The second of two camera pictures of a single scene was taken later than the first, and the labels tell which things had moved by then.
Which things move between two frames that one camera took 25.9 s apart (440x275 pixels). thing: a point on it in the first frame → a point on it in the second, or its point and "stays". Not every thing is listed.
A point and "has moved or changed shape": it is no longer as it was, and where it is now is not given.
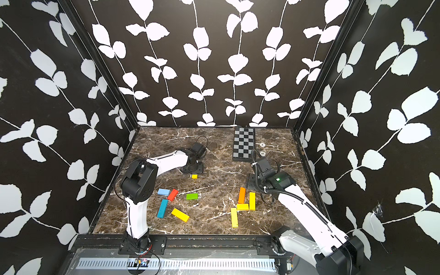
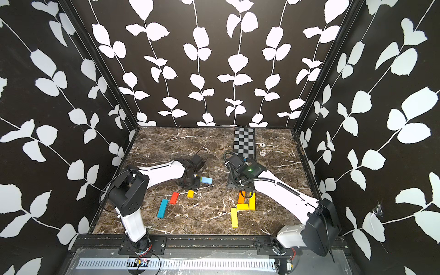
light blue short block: (164, 192) → (207, 180)
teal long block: (162, 208) stays
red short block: (172, 195) has moved or changed shape
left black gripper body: (197, 168) → (193, 183)
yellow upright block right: (252, 201) stays
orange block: (241, 199) stays
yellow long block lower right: (234, 217) stays
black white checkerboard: (244, 143) stays
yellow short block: (242, 207) stays
